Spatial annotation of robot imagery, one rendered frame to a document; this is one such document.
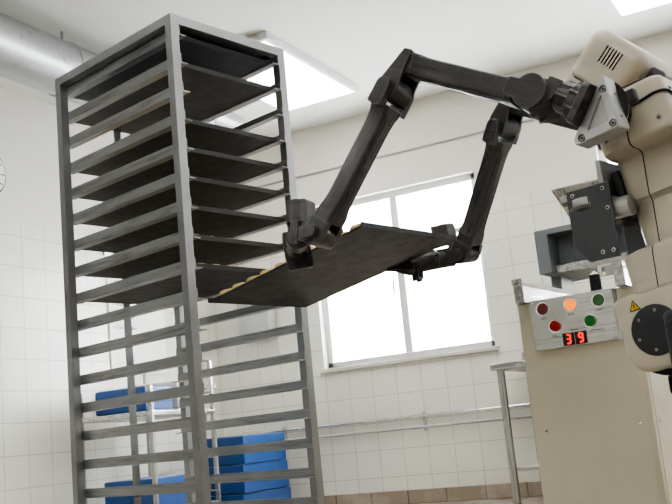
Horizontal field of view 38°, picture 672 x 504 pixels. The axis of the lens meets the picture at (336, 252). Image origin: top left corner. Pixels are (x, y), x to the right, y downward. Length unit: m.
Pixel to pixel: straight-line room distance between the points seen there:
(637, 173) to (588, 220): 0.14
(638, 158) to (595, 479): 0.98
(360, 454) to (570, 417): 4.76
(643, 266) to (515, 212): 4.98
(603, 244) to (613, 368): 0.68
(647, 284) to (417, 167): 5.40
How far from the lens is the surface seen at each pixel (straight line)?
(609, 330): 2.67
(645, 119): 2.07
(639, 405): 2.68
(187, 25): 3.06
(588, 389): 2.72
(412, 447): 7.22
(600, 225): 2.09
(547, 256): 3.53
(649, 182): 2.11
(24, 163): 6.79
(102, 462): 3.17
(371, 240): 2.50
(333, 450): 7.51
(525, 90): 2.07
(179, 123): 2.90
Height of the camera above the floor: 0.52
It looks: 11 degrees up
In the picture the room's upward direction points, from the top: 6 degrees counter-clockwise
